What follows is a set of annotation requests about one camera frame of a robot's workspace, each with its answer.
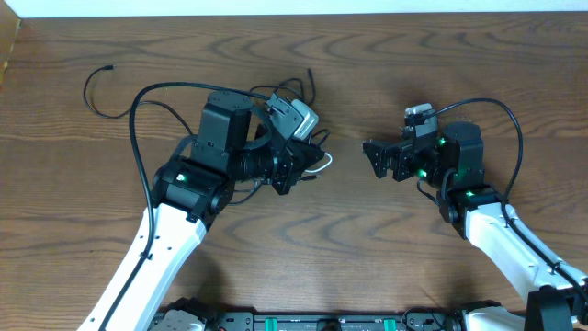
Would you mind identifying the white usb cable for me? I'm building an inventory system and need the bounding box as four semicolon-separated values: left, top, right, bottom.
302;152;334;175

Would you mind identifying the black usb cable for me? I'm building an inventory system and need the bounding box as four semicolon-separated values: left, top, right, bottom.
82;64;332;206

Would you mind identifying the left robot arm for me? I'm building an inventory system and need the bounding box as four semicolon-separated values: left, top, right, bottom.
80;91;325;330

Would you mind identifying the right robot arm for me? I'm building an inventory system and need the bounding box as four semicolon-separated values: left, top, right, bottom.
362;122;587;330

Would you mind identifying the thin black base wire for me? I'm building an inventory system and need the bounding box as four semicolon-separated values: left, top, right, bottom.
401;302;445;331

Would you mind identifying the black left camera cable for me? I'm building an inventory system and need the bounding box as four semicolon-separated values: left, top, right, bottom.
96;81;272;331

